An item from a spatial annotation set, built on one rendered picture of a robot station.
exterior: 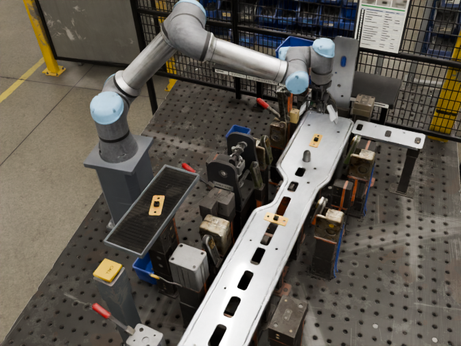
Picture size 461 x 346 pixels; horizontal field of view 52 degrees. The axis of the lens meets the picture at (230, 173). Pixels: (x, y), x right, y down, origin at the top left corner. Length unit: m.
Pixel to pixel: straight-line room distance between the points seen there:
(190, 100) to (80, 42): 1.84
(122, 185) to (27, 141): 2.20
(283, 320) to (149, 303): 0.64
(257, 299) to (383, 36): 1.35
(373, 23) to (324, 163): 0.72
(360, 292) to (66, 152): 2.55
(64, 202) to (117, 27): 1.56
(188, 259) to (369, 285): 0.77
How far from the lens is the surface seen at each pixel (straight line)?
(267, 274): 1.54
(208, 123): 2.59
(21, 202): 3.49
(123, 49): 4.23
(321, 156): 1.93
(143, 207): 1.55
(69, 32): 4.42
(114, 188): 1.90
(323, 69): 1.72
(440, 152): 2.54
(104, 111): 1.71
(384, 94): 2.27
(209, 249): 1.51
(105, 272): 1.42
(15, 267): 3.13
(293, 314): 1.43
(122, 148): 1.80
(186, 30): 1.53
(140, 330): 1.41
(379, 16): 2.27
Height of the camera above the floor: 2.28
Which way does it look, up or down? 44 degrees down
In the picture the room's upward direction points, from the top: 4 degrees counter-clockwise
